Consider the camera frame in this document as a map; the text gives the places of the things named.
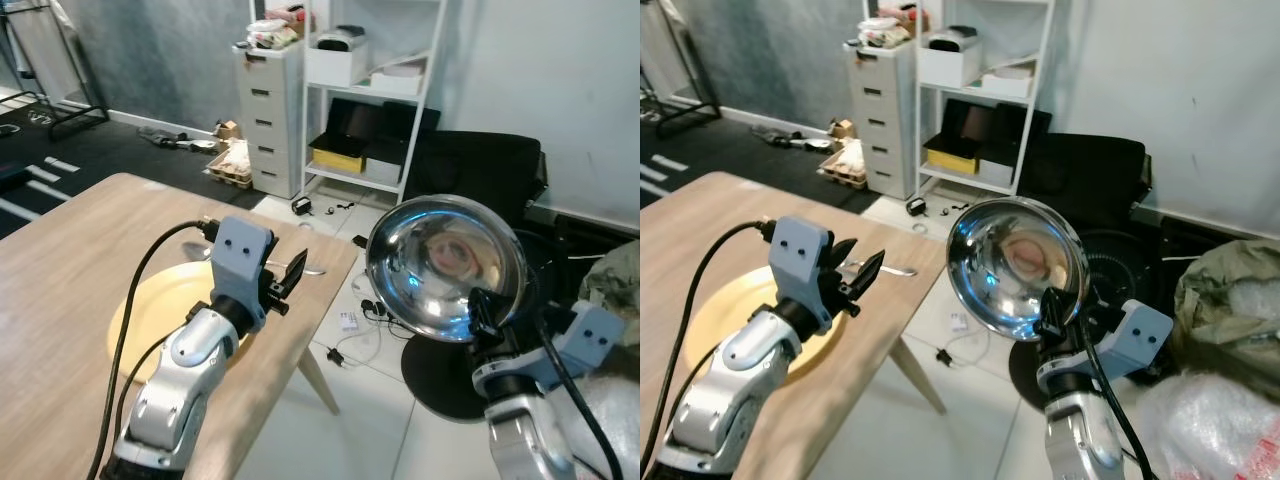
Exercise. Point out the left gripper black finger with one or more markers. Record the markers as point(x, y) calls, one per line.
point(866, 276)
point(277, 262)
point(843, 253)
point(295, 273)

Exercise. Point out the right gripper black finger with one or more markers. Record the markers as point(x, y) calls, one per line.
point(1052, 315)
point(484, 315)

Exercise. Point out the shiny steel bowl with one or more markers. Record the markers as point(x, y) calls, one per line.
point(440, 265)
point(1015, 265)

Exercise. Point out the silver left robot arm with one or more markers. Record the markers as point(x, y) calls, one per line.
point(740, 390)
point(175, 385)

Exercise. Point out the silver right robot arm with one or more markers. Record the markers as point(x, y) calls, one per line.
point(530, 440)
point(1085, 440)

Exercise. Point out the silver spoon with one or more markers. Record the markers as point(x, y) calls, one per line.
point(900, 269)

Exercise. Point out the black power adapter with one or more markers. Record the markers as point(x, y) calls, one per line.
point(301, 206)
point(915, 206)

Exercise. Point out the white power strip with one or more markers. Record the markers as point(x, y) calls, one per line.
point(351, 322)
point(961, 322)

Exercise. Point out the small wooden pallet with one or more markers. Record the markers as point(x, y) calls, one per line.
point(232, 165)
point(843, 165)

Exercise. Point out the wooden table leg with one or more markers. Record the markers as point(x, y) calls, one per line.
point(915, 378)
point(318, 380)

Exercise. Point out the yellow box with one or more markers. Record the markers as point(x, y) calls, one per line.
point(337, 158)
point(950, 160)

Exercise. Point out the yellow plate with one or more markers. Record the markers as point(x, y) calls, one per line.
point(720, 310)
point(150, 310)

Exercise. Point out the small cardboard box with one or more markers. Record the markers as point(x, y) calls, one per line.
point(841, 128)
point(227, 129)

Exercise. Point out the dark hand tool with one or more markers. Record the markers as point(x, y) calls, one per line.
point(175, 140)
point(790, 138)

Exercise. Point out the small white box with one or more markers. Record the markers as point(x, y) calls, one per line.
point(995, 172)
point(384, 170)

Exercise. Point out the white drawer cabinet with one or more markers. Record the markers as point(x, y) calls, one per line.
point(885, 120)
point(272, 120)

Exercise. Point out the black bag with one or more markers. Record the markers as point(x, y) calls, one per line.
point(1090, 170)
point(480, 175)

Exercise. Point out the white plastic bag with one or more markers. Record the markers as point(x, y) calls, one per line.
point(1210, 430)

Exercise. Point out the black striped floor mat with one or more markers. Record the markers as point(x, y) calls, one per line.
point(720, 155)
point(90, 160)

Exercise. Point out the black panel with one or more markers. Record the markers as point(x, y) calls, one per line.
point(1000, 125)
point(385, 122)

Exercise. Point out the large white box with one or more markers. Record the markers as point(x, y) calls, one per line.
point(948, 66)
point(335, 65)

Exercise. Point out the black metal rack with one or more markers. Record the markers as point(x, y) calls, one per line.
point(680, 110)
point(60, 112)

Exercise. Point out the flat white box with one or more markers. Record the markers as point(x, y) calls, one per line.
point(398, 82)
point(1008, 83)

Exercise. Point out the pile of packets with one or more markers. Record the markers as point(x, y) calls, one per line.
point(275, 32)
point(888, 30)

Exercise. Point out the white shelf rack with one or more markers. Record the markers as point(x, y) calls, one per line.
point(1030, 60)
point(420, 60)

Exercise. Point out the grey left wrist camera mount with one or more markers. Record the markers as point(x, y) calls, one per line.
point(243, 255)
point(800, 255)

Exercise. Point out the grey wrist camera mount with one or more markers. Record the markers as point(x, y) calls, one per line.
point(590, 335)
point(243, 255)
point(800, 255)
point(1140, 335)

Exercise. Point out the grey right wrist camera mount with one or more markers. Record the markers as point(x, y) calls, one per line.
point(590, 335)
point(1140, 335)

